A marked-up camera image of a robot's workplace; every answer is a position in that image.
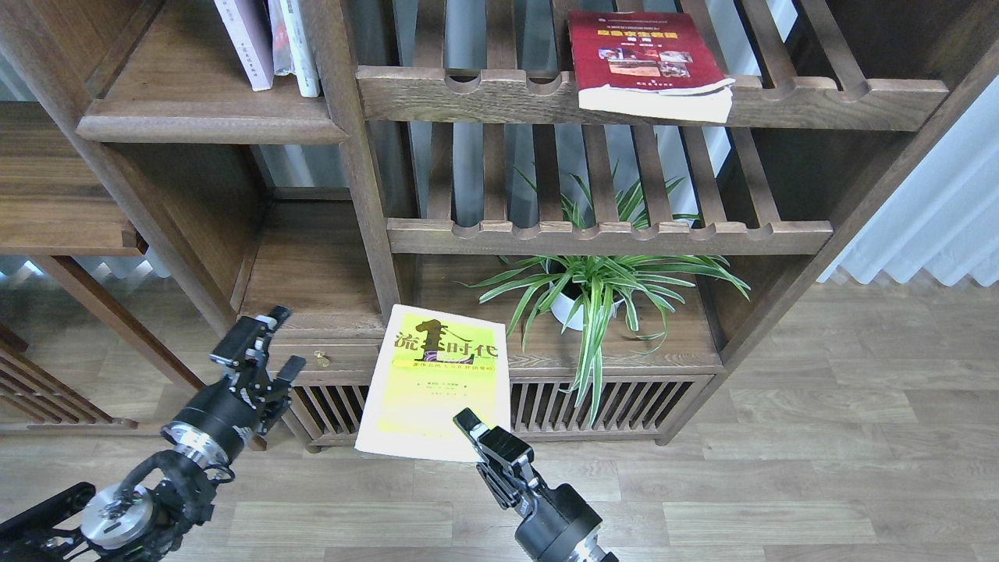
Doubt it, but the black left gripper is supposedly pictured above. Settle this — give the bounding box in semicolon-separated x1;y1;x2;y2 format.
170;306;307;463

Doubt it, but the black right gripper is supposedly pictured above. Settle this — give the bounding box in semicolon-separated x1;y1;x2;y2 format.
453;407;606;561

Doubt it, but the yellow green book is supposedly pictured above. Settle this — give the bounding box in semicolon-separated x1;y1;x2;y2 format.
354;304;510;463

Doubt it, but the white lavender book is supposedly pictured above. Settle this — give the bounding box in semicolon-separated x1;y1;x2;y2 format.
214;1;275;91

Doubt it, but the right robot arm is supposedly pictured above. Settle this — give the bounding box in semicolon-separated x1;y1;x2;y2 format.
453;408;617;561

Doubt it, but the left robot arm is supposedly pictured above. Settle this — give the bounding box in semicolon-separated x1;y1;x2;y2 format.
1;306;306;561

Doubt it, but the brass drawer knob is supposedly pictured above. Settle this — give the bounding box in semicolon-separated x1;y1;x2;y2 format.
314;350;331;369

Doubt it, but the wooden side furniture left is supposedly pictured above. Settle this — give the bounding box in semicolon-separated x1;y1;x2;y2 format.
1;101;204;435

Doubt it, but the upright white book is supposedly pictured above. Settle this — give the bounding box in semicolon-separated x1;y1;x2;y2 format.
268;1;321;98

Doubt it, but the dark wooden bookshelf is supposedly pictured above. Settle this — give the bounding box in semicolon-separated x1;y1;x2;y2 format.
2;1;997;450

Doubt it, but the red paperback book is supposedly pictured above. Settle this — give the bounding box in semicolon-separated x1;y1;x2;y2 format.
568;10;734;124

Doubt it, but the white pleated curtain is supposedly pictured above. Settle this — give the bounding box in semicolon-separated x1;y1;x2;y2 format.
818;79;998;286

